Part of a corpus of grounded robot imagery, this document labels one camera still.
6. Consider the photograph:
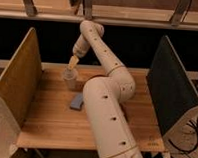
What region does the metal bracket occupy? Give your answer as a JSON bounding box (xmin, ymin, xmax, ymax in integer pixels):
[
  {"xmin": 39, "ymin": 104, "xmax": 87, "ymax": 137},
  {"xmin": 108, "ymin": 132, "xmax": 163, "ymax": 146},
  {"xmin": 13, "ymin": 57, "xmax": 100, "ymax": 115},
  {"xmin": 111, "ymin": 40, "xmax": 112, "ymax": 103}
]
[
  {"xmin": 22, "ymin": 0, "xmax": 37, "ymax": 17},
  {"xmin": 82, "ymin": 0, "xmax": 93, "ymax": 20},
  {"xmin": 170, "ymin": 0, "xmax": 192, "ymax": 27}
]

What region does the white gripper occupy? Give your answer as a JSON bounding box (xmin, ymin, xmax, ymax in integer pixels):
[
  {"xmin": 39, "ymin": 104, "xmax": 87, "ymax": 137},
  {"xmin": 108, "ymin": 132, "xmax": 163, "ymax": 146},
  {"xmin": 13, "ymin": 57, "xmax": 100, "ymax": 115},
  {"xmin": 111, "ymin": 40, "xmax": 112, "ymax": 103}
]
[{"xmin": 68, "ymin": 35, "xmax": 90, "ymax": 70}]

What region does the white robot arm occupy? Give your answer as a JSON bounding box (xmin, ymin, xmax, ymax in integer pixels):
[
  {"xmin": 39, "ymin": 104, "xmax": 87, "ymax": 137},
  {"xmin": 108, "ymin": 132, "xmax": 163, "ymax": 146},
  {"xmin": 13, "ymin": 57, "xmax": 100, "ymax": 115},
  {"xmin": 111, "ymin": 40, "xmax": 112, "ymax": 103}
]
[{"xmin": 64, "ymin": 21, "xmax": 143, "ymax": 158}]

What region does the clear plastic cup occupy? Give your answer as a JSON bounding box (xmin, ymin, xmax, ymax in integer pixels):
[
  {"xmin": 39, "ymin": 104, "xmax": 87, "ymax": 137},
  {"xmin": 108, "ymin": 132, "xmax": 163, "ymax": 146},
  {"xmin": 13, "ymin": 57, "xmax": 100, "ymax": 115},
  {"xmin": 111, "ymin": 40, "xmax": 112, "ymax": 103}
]
[{"xmin": 63, "ymin": 69, "xmax": 78, "ymax": 90}]

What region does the left metal bracket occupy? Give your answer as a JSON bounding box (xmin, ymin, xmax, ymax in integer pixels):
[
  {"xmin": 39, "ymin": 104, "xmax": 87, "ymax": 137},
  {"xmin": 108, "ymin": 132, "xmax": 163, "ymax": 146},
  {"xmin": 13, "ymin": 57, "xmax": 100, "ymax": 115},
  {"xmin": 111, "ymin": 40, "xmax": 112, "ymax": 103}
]
[{"xmin": 22, "ymin": 0, "xmax": 37, "ymax": 17}]

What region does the wooden shelf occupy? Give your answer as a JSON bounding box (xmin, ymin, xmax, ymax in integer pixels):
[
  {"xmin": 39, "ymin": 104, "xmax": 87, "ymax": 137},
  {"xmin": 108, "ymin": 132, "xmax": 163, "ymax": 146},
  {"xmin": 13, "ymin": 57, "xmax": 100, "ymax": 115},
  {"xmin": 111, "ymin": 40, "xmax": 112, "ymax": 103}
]
[{"xmin": 0, "ymin": 0, "xmax": 198, "ymax": 31}]

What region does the right metal bracket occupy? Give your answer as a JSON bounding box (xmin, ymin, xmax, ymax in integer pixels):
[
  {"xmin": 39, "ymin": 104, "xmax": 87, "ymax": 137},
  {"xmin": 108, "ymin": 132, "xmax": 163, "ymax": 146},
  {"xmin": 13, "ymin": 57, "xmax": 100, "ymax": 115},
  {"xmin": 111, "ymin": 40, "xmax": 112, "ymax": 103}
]
[{"xmin": 170, "ymin": 0, "xmax": 192, "ymax": 27}]

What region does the right dark side panel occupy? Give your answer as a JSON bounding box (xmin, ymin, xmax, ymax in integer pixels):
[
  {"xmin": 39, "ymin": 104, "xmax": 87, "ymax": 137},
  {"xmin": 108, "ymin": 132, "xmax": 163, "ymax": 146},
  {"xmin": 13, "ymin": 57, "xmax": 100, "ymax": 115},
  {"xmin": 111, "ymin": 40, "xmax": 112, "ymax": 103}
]
[{"xmin": 146, "ymin": 36, "xmax": 198, "ymax": 136}]

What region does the blue sponge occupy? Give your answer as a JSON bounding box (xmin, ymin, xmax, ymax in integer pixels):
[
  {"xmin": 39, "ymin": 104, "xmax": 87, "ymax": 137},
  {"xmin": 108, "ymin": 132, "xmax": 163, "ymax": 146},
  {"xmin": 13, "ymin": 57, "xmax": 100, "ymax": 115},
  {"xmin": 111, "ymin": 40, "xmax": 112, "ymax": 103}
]
[{"xmin": 70, "ymin": 92, "xmax": 83, "ymax": 111}]

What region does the middle metal bracket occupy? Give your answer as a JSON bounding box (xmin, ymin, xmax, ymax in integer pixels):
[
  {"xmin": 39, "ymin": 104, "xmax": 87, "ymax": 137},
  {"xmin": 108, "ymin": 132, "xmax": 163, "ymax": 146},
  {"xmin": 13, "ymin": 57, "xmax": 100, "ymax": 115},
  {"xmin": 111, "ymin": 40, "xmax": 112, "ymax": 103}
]
[{"xmin": 82, "ymin": 0, "xmax": 93, "ymax": 20}]

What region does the left wooden side panel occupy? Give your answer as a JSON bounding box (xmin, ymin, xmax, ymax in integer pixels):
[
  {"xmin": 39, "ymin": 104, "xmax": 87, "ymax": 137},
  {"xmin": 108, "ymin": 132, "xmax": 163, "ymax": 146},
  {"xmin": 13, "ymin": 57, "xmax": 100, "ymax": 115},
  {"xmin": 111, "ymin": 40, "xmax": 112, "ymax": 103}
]
[{"xmin": 0, "ymin": 28, "xmax": 42, "ymax": 129}]

